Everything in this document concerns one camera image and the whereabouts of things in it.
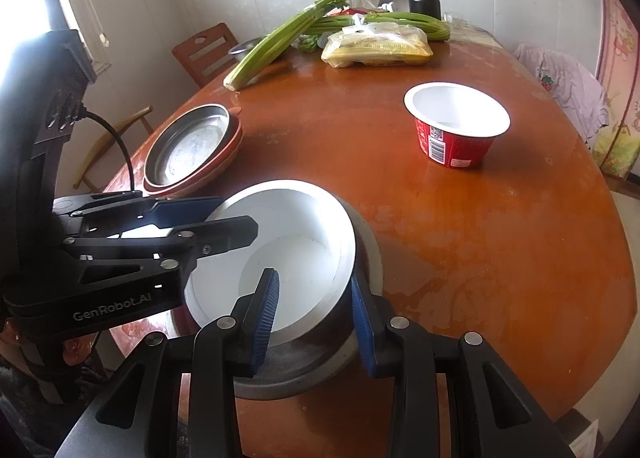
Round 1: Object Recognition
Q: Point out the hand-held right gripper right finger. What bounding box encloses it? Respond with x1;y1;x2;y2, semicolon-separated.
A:
350;275;576;458

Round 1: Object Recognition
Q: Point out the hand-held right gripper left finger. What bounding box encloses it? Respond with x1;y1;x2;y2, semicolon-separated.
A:
95;268;281;458

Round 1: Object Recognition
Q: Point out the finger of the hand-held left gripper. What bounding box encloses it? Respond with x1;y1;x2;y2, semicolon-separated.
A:
62;215;260;265
52;191;224;240

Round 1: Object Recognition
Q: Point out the orange bear-shaped plate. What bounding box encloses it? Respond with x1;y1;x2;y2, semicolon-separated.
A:
142;107;245;198
144;128;245;199

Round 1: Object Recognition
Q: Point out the white paper bowl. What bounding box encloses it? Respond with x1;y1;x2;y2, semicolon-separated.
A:
184;179;357;345

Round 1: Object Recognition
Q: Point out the steel plate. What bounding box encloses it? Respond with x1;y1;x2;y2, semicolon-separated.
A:
146;103;232;188

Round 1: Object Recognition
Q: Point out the steel bowl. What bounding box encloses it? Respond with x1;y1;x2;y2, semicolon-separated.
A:
170;202;385;402

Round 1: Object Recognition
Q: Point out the bentwood chair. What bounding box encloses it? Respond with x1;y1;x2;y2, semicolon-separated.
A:
73;105;154;190

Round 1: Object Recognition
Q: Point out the brown wooden chair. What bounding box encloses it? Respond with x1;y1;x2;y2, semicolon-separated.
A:
171;22;240;89

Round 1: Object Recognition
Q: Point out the steel basin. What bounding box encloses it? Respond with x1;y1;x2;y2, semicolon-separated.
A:
228;36;264;64

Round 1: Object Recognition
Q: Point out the celery bunch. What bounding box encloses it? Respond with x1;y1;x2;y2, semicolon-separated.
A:
223;0;347;92
320;11;453;43

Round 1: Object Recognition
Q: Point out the red instant noodle cup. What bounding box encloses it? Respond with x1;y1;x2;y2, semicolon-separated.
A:
403;81;511;171

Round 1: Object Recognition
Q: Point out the yellow noodle bag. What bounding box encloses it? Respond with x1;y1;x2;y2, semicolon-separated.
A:
320;23;434;69

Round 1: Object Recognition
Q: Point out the pink clothing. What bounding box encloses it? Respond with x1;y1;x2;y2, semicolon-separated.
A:
514;42;612;150

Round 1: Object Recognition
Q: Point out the pink cartoon poster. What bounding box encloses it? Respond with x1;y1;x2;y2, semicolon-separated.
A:
594;0;640;180

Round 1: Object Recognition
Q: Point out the black cable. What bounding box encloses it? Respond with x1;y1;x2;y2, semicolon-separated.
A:
77;109;136;191

